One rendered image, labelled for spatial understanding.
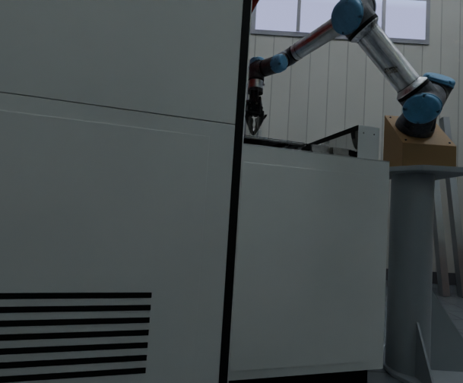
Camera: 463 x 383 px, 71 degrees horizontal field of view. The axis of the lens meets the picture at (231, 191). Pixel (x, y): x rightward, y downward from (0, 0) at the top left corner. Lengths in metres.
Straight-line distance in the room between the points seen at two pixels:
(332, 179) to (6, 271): 0.95
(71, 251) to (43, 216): 0.10
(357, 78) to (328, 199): 2.84
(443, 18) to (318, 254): 3.77
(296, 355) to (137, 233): 0.68
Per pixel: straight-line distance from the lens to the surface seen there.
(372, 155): 1.36
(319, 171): 1.14
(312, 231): 1.13
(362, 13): 1.34
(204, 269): 0.81
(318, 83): 3.75
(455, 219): 3.53
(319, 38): 1.57
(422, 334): 1.55
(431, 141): 1.55
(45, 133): 0.82
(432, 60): 4.32
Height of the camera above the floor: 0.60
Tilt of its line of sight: 4 degrees up
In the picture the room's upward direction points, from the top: 4 degrees clockwise
